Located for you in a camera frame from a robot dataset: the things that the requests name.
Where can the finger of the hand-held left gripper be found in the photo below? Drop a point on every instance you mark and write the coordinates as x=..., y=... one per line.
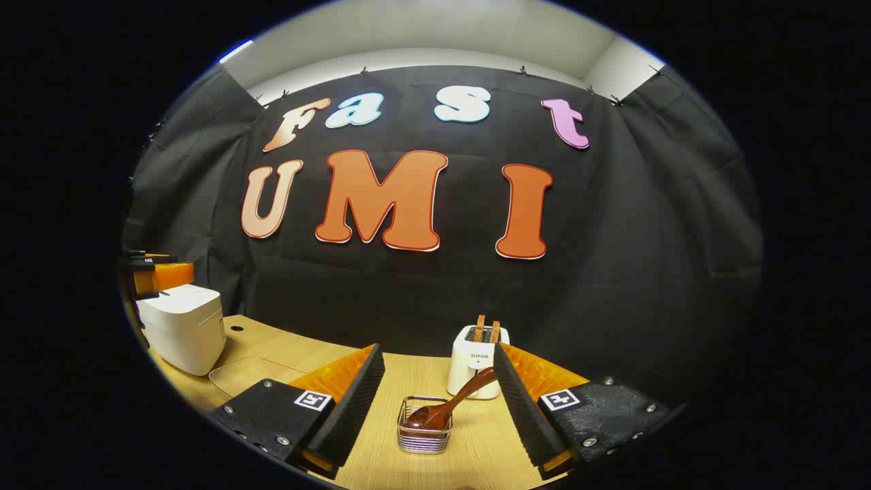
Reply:
x=173, y=275

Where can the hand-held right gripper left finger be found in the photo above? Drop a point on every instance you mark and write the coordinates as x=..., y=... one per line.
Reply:
x=354, y=408

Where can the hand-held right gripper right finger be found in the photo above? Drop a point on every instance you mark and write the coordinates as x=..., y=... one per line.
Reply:
x=527, y=415

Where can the white rice cooker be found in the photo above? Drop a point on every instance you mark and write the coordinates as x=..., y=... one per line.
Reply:
x=184, y=327

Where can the brown wooden spoon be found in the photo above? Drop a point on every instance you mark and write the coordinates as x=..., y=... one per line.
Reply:
x=457, y=401

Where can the clear plastic rice container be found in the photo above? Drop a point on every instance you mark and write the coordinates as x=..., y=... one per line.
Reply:
x=252, y=374

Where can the white toaster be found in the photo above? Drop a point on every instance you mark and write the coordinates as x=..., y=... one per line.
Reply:
x=469, y=371

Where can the brown toast slice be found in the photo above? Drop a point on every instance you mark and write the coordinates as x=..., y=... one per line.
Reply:
x=480, y=328
x=495, y=332

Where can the black backdrop cloth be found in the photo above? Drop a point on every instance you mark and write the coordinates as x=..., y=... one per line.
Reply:
x=612, y=272

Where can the ceiling light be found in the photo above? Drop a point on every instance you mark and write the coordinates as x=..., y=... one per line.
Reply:
x=235, y=52

